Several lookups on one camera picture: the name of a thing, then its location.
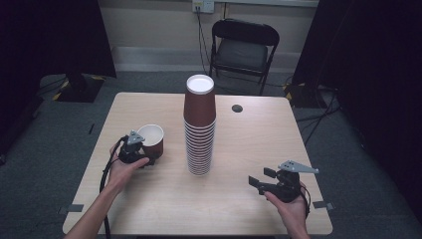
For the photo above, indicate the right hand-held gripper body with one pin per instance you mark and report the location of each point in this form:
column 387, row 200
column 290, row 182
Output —
column 287, row 186

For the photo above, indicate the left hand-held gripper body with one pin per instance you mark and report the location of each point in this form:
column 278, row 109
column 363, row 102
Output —
column 131, row 151

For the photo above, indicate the single brown paper cup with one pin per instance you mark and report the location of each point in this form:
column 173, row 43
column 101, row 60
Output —
column 156, row 146

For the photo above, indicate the stack of brown paper cups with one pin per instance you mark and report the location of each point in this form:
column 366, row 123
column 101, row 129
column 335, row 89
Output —
column 199, row 113

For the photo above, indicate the person's left hand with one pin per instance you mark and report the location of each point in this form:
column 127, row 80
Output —
column 124, row 174

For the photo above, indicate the person's right hand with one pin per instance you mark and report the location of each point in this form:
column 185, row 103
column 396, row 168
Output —
column 292, row 212

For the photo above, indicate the grey tape strip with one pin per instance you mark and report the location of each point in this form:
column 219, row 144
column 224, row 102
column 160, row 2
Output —
column 71, row 208
column 323, row 205

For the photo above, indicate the black round table grommet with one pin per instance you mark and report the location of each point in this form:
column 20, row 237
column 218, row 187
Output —
column 237, row 108

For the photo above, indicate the black stand base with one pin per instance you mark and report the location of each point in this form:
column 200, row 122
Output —
column 79, row 88
column 303, row 96

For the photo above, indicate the black folding chair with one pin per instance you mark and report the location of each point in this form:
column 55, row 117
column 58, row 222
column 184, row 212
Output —
column 244, row 53

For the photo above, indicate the dark curtain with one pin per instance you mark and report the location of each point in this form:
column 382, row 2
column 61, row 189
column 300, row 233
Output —
column 375, row 66
column 49, row 43

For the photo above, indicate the white wall socket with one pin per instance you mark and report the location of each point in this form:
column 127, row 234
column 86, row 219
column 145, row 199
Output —
column 203, row 5

